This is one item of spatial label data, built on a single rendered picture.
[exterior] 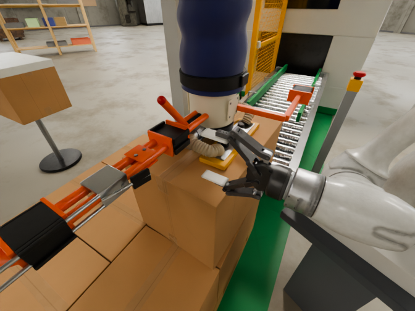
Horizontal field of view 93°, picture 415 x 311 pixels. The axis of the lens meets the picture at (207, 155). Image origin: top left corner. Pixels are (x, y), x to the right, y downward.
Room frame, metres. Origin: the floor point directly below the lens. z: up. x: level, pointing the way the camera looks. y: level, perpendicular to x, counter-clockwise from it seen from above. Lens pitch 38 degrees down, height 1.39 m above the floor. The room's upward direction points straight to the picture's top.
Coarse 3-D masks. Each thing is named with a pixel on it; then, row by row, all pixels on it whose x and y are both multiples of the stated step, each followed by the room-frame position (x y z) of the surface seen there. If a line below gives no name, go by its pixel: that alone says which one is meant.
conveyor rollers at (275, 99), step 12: (276, 84) 2.54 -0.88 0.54; (288, 84) 2.55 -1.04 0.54; (300, 84) 2.56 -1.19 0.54; (264, 96) 2.15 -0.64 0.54; (276, 96) 2.17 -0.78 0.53; (312, 96) 2.15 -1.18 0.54; (264, 108) 1.87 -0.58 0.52; (276, 108) 1.83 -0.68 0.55; (288, 120) 1.58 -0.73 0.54; (300, 120) 1.61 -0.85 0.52; (288, 132) 1.40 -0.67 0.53; (300, 132) 1.37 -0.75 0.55; (288, 144) 1.23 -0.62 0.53; (276, 156) 1.10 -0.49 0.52; (288, 156) 1.06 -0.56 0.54
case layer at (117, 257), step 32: (64, 192) 0.74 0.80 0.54; (128, 192) 0.74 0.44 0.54; (96, 224) 0.54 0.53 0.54; (128, 224) 0.54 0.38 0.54; (64, 256) 0.39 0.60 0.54; (96, 256) 0.39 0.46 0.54; (128, 256) 0.39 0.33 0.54; (160, 256) 0.39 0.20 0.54; (192, 256) 0.39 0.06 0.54; (224, 256) 0.39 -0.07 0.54; (32, 288) 0.27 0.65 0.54; (64, 288) 0.27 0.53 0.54; (96, 288) 0.27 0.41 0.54; (128, 288) 0.27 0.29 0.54; (160, 288) 0.27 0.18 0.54; (192, 288) 0.27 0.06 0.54
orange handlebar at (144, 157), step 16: (192, 112) 0.62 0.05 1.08; (256, 112) 0.64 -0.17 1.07; (272, 112) 0.62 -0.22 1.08; (288, 112) 0.62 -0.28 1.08; (192, 128) 0.53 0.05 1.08; (144, 144) 0.43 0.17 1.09; (128, 160) 0.37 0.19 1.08; (144, 160) 0.36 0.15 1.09; (128, 176) 0.32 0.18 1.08; (80, 192) 0.27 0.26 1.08; (64, 208) 0.23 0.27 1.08; (0, 256) 0.14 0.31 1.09
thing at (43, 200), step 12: (36, 204) 0.22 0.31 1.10; (48, 204) 0.22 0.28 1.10; (24, 216) 0.20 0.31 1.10; (36, 216) 0.20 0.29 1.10; (48, 216) 0.20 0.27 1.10; (60, 216) 0.20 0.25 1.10; (0, 228) 0.18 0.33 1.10; (12, 228) 0.18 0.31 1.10; (24, 228) 0.18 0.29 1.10; (36, 228) 0.18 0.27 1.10; (0, 240) 0.16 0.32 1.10; (12, 240) 0.16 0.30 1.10; (24, 240) 0.16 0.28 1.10; (12, 252) 0.14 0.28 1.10; (24, 264) 0.14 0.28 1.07
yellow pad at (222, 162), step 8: (240, 120) 0.78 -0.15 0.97; (248, 128) 0.71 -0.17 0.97; (256, 128) 0.74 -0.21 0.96; (224, 144) 0.58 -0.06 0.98; (224, 152) 0.55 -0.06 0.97; (232, 152) 0.55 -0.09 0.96; (200, 160) 0.53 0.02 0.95; (208, 160) 0.51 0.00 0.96; (216, 160) 0.51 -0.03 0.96; (224, 160) 0.51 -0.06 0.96; (224, 168) 0.48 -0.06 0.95
